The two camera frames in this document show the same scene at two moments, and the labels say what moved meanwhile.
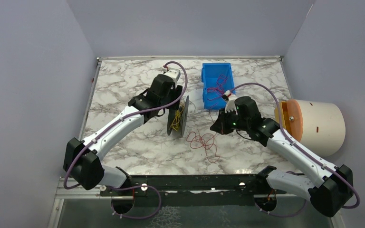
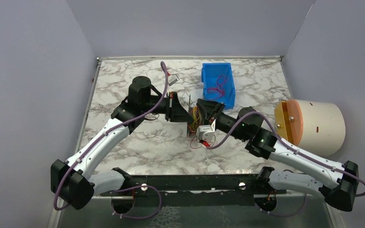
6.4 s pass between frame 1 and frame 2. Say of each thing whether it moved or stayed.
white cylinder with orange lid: stayed
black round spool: moved
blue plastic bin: stayed
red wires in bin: stayed
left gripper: moved
